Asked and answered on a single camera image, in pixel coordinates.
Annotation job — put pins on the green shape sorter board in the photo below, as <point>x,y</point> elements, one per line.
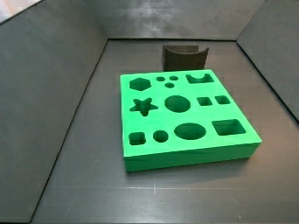
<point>181,121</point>

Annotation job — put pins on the black curved holder stand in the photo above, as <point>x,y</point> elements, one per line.
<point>183,57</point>

